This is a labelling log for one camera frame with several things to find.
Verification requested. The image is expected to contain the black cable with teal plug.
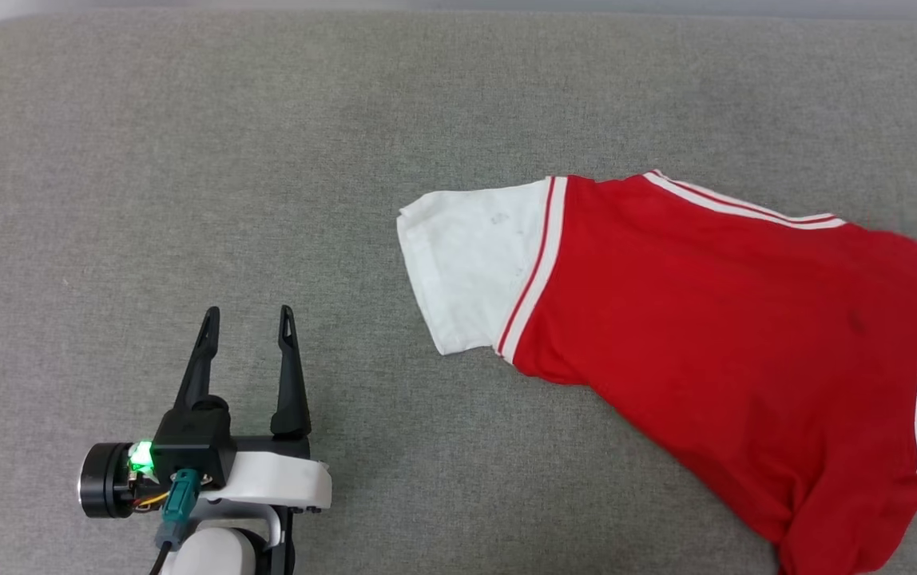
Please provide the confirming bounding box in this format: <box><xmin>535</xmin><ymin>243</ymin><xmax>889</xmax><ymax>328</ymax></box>
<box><xmin>147</xmin><ymin>469</ymin><xmax>202</xmax><ymax>575</ymax></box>

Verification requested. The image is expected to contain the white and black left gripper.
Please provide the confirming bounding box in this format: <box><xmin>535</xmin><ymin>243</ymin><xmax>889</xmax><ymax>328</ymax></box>
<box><xmin>79</xmin><ymin>305</ymin><xmax>332</xmax><ymax>553</ymax></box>

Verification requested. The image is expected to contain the red and white t-shirt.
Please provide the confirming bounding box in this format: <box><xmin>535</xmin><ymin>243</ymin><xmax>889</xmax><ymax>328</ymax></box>
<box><xmin>396</xmin><ymin>169</ymin><xmax>917</xmax><ymax>575</ymax></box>

